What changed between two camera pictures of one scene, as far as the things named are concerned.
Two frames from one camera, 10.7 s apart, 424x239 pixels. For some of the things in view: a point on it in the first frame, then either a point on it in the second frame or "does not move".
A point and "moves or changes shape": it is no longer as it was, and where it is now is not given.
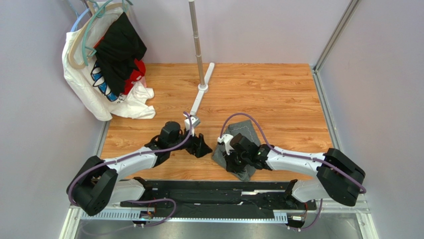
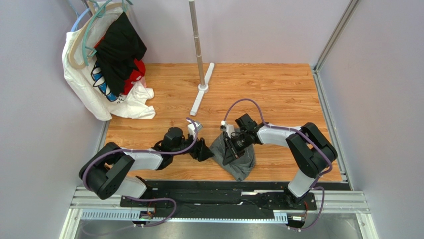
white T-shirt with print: (85, 77) does not move
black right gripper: (234, 160) -> (232, 147)
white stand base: (202, 89) does not move
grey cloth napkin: (246, 128) moves or changes shape
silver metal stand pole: (192, 7) does not move
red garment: (141, 73) does not move
